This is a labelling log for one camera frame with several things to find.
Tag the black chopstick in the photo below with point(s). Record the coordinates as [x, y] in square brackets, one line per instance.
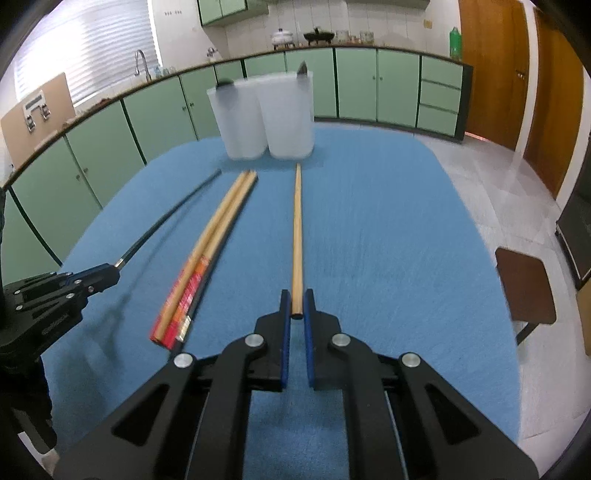
[171, 212]

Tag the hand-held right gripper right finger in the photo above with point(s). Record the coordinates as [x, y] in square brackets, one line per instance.
[308, 344]

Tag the person's left forearm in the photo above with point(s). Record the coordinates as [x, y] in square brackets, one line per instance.
[23, 401]

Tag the white plastic bracket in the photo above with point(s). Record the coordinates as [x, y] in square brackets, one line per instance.
[36, 110]

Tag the black wok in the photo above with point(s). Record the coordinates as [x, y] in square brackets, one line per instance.
[318, 35]

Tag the brown wooden board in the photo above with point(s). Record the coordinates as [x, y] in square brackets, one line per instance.
[53, 136]

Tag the green bottle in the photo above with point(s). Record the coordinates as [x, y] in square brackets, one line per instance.
[455, 44]

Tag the green upper cabinets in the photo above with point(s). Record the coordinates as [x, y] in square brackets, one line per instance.
[221, 9]

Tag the brown stool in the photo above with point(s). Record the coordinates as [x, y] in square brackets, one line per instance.
[526, 286]

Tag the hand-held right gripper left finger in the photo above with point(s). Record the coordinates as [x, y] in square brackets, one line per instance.
[286, 344]

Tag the blue tablecloth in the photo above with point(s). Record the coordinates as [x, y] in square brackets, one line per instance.
[369, 230]

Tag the silver kettle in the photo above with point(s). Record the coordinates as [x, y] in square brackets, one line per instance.
[212, 52]

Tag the green base cabinets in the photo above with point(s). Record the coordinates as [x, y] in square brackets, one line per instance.
[138, 124]

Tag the white cooking pot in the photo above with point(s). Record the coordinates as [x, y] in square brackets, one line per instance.
[281, 37]

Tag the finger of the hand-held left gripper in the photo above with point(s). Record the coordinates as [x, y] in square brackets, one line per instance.
[55, 278]
[94, 281]

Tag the black appliance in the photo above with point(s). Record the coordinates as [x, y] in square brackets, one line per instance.
[577, 240]

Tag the brown wooden door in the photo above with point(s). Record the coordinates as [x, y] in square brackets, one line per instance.
[554, 115]
[494, 69]

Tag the white plastic utensil holder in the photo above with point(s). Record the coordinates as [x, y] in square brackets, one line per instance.
[286, 120]

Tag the metal sink faucet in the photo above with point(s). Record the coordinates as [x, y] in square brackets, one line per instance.
[136, 62]

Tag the white container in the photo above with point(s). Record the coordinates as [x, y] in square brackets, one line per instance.
[342, 37]

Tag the dark grey utensil tip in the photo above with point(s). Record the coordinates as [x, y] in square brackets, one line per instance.
[302, 70]

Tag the plain wooden chopstick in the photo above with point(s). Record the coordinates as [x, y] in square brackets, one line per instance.
[298, 221]

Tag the white window blind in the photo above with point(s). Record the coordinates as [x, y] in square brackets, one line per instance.
[92, 46]

